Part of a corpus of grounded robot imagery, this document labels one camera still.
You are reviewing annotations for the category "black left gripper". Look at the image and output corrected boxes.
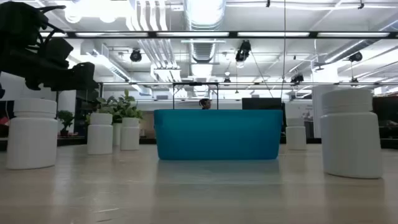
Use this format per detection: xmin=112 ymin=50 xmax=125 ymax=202
xmin=15 ymin=0 xmax=100 ymax=91

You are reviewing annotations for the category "teal plastic basket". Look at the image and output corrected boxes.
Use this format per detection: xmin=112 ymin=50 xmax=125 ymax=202
xmin=153 ymin=108 xmax=284 ymax=161

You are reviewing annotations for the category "green plant in white pot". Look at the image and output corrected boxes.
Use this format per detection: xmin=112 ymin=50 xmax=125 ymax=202
xmin=93 ymin=89 xmax=144 ymax=146

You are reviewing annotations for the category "small plant in dark pot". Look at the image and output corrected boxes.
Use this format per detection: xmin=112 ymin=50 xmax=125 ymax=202
xmin=57 ymin=110 xmax=75 ymax=137

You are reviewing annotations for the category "black overhead light bar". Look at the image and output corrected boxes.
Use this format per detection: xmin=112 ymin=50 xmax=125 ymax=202
xmin=40 ymin=30 xmax=398 ymax=39

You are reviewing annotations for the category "black computer monitor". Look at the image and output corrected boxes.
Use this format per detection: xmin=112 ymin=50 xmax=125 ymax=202
xmin=241 ymin=97 xmax=283 ymax=110

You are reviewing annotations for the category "white room pillar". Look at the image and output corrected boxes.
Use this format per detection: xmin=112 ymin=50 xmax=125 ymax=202
xmin=312 ymin=85 xmax=324 ymax=139

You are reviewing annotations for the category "black aluminium table frame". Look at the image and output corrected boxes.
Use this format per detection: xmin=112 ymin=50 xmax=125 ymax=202
xmin=0 ymin=136 xmax=398 ymax=149

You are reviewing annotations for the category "silver ceiling ventilation duct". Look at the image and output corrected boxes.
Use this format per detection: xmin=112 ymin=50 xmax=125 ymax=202
xmin=183 ymin=0 xmax=227 ymax=63

